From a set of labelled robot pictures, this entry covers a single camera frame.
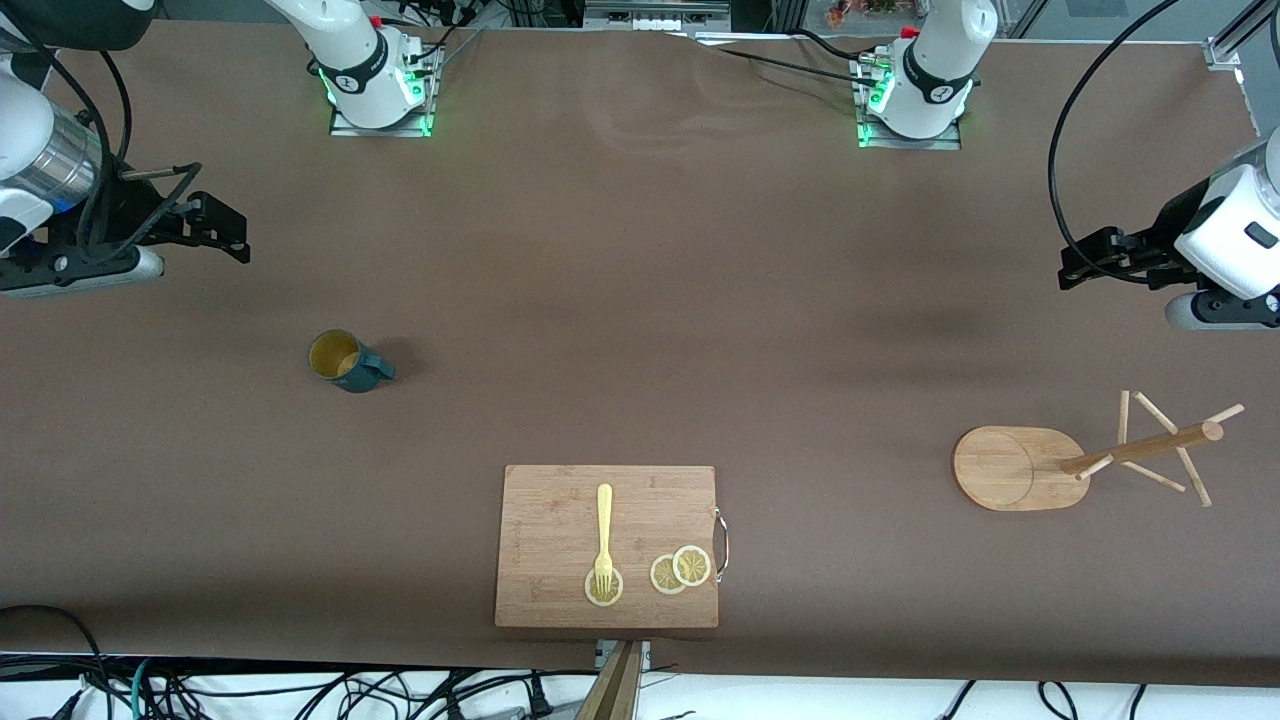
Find teal mug with yellow inside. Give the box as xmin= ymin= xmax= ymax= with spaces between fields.
xmin=308 ymin=329 xmax=397 ymax=394

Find wooden cup rack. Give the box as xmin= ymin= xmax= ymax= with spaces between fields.
xmin=952 ymin=390 xmax=1246 ymax=513

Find bamboo cutting board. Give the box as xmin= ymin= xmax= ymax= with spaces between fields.
xmin=494 ymin=465 xmax=720 ymax=630

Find grey power strip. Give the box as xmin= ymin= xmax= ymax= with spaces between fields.
xmin=584 ymin=0 xmax=731 ymax=28

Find yellow plastic fork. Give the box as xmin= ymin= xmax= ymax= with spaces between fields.
xmin=593 ymin=484 xmax=615 ymax=597

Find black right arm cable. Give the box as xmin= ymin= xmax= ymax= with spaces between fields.
xmin=0 ymin=20 xmax=203 ymax=271

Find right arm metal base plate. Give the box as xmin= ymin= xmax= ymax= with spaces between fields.
xmin=329 ymin=45 xmax=438 ymax=139

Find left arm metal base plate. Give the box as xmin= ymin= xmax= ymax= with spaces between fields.
xmin=856 ymin=50 xmax=964 ymax=152

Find aluminium frame corner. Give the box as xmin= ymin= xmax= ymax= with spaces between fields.
xmin=1204 ymin=0 xmax=1280 ymax=71

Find black cable on table edge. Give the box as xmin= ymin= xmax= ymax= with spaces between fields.
xmin=695 ymin=28 xmax=886 ymax=89

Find black floor cable loop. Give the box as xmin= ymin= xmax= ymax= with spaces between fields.
xmin=0 ymin=604 xmax=113 ymax=720

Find tangled black floor cables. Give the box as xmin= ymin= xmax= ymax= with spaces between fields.
xmin=60 ymin=665 xmax=561 ymax=720

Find wooden post with metal bracket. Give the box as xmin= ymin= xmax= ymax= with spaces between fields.
xmin=575 ymin=640 xmax=652 ymax=720

